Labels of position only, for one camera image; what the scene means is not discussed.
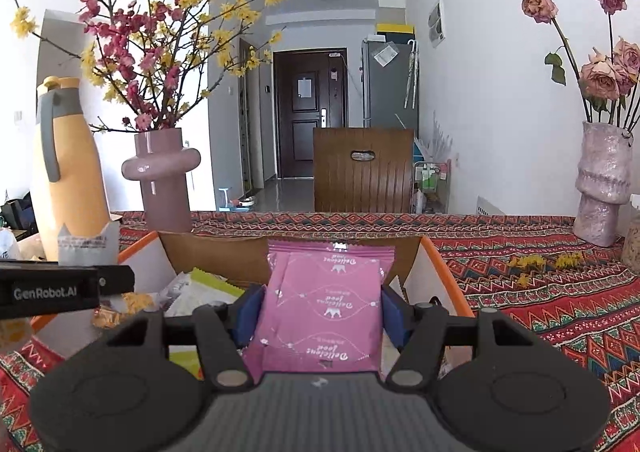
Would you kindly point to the fallen yellow petals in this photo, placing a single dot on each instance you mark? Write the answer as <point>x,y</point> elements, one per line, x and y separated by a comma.
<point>530,262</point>

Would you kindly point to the golden orange snack packet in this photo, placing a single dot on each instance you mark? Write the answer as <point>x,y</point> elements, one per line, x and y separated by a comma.
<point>125,309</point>

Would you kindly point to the pink snack packet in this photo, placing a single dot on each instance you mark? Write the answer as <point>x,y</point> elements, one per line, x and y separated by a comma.
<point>325,307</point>

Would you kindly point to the grey refrigerator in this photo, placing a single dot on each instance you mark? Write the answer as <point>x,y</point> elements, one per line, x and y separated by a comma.
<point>387,92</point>

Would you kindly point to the white umbrella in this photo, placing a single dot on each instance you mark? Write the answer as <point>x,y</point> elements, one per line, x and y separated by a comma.
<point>412,72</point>

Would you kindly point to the red cardboard box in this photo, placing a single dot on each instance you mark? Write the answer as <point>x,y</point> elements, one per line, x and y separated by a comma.
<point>215,252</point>

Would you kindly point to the white floor stand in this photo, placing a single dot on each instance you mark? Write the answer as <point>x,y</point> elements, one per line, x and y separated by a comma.
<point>232,199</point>

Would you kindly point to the yellow storage box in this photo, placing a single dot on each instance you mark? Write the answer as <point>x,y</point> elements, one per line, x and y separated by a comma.
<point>395,29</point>

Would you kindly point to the pink and yellow flower branches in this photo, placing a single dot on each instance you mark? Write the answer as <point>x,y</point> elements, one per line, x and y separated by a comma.
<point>150,32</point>

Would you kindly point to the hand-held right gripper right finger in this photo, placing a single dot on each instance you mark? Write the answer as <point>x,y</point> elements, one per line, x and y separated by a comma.
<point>395,317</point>

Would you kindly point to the patterned red tablecloth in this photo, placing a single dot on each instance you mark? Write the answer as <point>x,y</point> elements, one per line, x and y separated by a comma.
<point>550,322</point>

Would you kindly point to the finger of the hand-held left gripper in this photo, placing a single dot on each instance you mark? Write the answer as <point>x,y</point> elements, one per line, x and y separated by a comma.
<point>116,282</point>

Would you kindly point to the dried rose bouquet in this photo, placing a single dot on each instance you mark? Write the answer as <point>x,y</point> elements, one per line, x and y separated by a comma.
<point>600,77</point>

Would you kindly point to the black bag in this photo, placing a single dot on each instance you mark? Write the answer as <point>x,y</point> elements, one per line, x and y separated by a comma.
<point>15,214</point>

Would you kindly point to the textured pink vase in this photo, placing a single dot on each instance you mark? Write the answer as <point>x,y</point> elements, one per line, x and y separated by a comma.
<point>602,182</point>

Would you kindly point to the wooden chair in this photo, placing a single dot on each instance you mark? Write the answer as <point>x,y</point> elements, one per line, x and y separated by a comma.
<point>365,182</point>

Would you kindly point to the clear jar of seeds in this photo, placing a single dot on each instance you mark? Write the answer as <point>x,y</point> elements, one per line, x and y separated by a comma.
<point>632,242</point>

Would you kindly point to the dark entrance door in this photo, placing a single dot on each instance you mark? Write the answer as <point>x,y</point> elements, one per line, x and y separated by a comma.
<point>305,132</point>

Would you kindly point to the white wall panel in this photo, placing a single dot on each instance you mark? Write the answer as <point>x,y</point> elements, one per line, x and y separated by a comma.
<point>436,22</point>

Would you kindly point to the clear plastic pack blue label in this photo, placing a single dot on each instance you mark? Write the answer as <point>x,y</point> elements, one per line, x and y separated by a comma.
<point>9,244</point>

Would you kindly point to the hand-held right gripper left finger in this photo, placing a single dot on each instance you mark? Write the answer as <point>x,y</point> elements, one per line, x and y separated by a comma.
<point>250,317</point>

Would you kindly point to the white snack packet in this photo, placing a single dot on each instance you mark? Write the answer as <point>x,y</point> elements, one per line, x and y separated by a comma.
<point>85,247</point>
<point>190,299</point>

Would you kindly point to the yellow thermos jug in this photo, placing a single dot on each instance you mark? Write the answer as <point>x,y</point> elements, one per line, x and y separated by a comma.
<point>70,192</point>

